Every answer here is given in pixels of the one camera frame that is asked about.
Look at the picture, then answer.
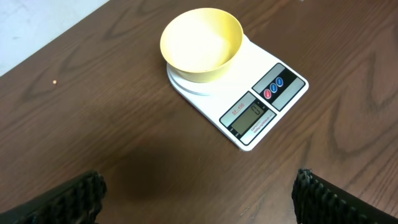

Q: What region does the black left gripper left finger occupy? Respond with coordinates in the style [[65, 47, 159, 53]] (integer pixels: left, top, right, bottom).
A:
[[1, 170, 107, 224]]

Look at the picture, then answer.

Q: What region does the pale yellow bowl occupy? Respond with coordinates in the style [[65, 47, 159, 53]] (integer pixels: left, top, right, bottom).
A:
[[160, 7, 244, 83]]

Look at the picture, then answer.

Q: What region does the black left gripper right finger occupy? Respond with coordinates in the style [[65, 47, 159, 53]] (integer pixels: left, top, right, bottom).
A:
[[292, 169, 397, 224]]

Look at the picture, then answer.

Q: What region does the white digital kitchen scale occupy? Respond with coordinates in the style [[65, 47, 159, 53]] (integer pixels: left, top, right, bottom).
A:
[[167, 38, 309, 151]]

